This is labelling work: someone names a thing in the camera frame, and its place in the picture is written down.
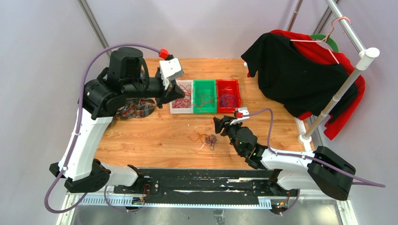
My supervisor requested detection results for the green hanger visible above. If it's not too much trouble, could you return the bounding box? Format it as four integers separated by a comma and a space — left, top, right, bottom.
310, 34, 339, 53

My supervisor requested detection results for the red plastic bin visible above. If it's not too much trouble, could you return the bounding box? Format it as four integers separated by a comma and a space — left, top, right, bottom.
216, 79, 241, 113

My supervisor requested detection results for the plaid flannel shirt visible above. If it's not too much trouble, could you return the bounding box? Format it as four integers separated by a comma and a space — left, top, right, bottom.
112, 98, 157, 122

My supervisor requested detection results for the pink wire hanger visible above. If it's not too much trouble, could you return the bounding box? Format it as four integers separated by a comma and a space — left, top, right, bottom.
290, 16, 351, 64

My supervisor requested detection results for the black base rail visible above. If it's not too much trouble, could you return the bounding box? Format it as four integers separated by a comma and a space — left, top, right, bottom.
112, 168, 297, 206

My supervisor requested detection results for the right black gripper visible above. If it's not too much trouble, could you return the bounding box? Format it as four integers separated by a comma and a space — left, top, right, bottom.
214, 115, 244, 156

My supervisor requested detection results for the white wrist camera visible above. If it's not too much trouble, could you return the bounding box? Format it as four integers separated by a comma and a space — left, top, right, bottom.
159, 58, 184, 90
230, 107, 250, 125

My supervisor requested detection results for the red cable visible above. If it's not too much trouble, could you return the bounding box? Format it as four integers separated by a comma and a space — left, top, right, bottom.
172, 83, 194, 109

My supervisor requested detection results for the white plastic bin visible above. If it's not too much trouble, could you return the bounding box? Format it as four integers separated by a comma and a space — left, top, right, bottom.
169, 80, 193, 114

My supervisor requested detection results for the red shirt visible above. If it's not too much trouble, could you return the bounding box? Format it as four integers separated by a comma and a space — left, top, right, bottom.
247, 29, 367, 141

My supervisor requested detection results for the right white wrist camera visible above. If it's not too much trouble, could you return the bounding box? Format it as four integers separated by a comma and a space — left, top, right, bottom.
230, 107, 250, 125

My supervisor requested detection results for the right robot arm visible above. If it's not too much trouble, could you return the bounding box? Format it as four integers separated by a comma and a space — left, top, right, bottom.
213, 116, 356, 201

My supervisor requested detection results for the green plastic bin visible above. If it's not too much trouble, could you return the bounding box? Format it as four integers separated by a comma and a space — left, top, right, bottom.
193, 80, 217, 114

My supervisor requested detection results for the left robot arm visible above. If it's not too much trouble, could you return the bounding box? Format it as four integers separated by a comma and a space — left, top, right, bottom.
49, 46, 184, 194

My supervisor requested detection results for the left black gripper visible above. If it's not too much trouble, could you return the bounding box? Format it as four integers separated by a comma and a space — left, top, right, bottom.
124, 74, 186, 108

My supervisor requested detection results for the black shirt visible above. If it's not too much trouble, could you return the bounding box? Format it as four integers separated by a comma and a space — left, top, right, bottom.
241, 30, 354, 118

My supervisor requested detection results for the white clothes rack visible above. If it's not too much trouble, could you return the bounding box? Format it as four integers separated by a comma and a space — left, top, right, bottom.
286, 0, 381, 144

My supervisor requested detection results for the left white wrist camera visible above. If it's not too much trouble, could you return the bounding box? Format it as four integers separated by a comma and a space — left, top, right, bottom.
159, 58, 184, 90

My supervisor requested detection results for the small orange cable bundle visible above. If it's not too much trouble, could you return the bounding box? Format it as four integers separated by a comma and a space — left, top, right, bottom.
188, 130, 209, 144

